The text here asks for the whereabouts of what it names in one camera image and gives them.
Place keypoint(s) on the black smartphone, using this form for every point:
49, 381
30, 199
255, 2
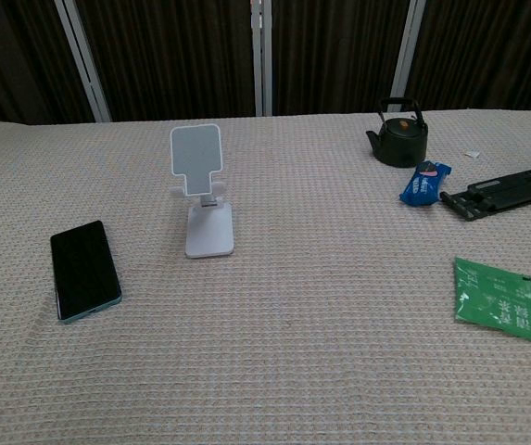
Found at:
84, 271

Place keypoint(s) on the white phone stand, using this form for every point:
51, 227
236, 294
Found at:
209, 232

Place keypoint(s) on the beige woven tablecloth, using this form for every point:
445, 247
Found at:
293, 347

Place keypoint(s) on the black teapot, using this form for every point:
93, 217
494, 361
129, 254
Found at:
401, 143

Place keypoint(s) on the blue snack packet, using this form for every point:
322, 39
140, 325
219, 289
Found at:
422, 185

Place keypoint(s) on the black curtain panel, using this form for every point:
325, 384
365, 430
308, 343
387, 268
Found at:
496, 51
168, 55
334, 51
15, 55

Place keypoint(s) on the small white paper scrap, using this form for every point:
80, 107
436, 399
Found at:
471, 154

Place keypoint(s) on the black folding laptop stand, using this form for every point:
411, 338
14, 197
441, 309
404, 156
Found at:
506, 190

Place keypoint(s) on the green foil packet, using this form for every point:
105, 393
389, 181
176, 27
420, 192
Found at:
496, 296

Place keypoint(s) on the grey screen frame post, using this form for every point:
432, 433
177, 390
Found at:
408, 51
261, 60
84, 65

